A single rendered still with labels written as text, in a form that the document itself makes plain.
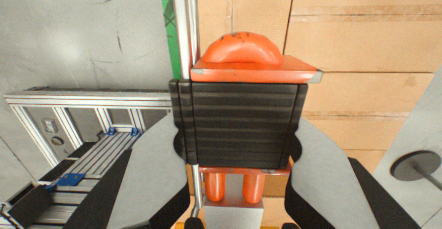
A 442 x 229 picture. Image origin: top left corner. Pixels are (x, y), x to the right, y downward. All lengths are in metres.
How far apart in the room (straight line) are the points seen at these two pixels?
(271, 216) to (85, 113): 1.40
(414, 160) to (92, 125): 2.84
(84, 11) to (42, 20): 0.34
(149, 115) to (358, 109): 1.24
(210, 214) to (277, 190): 0.29
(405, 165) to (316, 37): 1.87
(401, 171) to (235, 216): 2.28
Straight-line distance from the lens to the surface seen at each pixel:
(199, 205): 0.18
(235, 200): 0.19
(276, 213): 0.51
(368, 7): 0.79
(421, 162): 2.44
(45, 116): 1.82
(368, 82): 0.88
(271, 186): 0.47
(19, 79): 2.14
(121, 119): 1.41
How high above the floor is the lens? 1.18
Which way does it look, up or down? 63 degrees down
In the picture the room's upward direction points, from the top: 174 degrees counter-clockwise
